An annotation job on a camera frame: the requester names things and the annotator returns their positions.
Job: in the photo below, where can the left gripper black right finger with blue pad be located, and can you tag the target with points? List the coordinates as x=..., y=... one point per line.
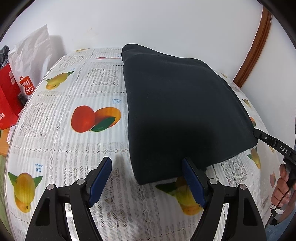
x=243, y=220

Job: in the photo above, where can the blue jeans leg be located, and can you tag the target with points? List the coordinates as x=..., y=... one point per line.
x=274, y=232

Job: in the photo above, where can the black garment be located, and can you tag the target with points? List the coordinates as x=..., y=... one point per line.
x=179, y=108

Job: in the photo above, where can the brown wooden door frame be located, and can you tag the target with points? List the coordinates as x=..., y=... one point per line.
x=255, y=49

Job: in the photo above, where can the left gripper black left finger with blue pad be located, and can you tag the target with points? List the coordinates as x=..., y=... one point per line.
x=49, y=221

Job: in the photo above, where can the red paper shopping bag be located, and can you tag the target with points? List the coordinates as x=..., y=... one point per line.
x=10, y=105

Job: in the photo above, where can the green bed sheet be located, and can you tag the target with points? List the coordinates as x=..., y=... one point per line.
x=3, y=214

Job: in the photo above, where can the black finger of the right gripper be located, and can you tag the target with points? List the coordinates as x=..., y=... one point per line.
x=269, y=140

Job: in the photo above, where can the fruit print lace tablecloth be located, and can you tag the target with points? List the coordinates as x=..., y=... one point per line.
x=78, y=115

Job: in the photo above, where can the white Miniso plastic bag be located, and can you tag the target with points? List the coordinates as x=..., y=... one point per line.
x=30, y=60

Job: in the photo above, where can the wooden bedside table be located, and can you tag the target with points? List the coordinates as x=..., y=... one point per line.
x=4, y=146

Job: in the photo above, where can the person's right hand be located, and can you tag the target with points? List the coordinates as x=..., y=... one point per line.
x=282, y=193

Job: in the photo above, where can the grey plaid cloth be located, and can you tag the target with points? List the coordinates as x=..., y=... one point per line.
x=4, y=56

